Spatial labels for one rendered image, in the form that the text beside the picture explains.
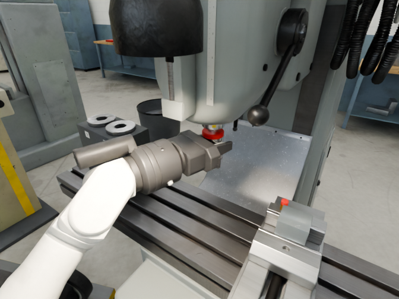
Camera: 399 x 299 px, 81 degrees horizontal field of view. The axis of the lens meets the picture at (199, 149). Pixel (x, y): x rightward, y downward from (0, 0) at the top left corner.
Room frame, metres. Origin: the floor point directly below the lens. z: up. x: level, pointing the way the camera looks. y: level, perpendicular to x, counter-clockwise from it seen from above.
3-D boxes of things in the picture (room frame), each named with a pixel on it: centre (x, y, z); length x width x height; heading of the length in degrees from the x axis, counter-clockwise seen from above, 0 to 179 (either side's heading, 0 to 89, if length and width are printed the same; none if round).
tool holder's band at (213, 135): (0.45, -0.03, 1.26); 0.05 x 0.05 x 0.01
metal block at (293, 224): (0.34, -0.19, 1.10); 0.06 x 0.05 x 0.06; 59
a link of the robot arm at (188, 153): (0.39, 0.04, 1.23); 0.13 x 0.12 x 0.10; 38
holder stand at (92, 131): (0.69, 0.28, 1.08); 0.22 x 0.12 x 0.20; 53
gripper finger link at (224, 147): (0.42, -0.05, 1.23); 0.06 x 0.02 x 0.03; 128
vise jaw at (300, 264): (0.29, -0.17, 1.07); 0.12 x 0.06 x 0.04; 59
